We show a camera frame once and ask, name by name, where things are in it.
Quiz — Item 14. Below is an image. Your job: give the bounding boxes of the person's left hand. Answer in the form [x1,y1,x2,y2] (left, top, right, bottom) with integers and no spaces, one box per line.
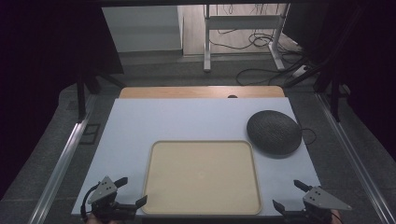
[84,213,120,224]

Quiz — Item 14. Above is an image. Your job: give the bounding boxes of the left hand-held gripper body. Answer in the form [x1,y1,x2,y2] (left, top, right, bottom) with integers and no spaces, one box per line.
[88,175,138,223]

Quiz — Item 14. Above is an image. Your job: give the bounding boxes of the white metal desk frame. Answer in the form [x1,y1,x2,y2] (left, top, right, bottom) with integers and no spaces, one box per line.
[203,3,291,73]

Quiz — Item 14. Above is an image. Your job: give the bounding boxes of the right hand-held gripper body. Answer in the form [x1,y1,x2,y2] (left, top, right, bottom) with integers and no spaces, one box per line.
[282,185,353,224]

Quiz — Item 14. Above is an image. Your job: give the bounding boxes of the black floor cables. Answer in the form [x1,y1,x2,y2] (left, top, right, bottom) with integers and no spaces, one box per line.
[207,3,312,87]

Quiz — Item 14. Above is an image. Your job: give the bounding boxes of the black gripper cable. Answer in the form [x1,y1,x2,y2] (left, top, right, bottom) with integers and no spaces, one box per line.
[79,183,101,222]

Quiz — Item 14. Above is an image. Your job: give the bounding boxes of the dark grey woven oval hat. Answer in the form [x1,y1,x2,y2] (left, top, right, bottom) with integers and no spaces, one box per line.
[246,109,318,156]

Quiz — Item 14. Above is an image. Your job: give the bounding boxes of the black floor grate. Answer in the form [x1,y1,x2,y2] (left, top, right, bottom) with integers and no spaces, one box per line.
[78,123,102,146]

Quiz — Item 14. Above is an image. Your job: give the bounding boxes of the person's right hand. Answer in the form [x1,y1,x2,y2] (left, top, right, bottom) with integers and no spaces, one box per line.
[329,209,344,224]

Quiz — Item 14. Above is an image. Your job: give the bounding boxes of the white table board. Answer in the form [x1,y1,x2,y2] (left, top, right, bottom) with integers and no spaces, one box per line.
[70,97,322,217]

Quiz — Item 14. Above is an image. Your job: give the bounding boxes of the beige rectangular tray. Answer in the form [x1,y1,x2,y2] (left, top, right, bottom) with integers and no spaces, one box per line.
[141,139,263,217]

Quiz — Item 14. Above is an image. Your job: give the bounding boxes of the white power strip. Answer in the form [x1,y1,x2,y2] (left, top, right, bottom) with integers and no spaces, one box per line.
[291,64,310,78]

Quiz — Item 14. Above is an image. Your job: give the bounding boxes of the black metal stand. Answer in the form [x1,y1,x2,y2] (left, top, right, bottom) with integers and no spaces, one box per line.
[76,70,127,123]
[283,6,365,123]

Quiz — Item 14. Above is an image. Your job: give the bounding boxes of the white cabinet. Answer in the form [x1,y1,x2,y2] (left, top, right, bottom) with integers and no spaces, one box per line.
[101,5,185,53]

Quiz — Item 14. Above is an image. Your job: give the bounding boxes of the aluminium rail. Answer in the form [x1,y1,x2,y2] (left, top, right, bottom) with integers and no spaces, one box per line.
[315,92,396,224]
[27,93,98,224]

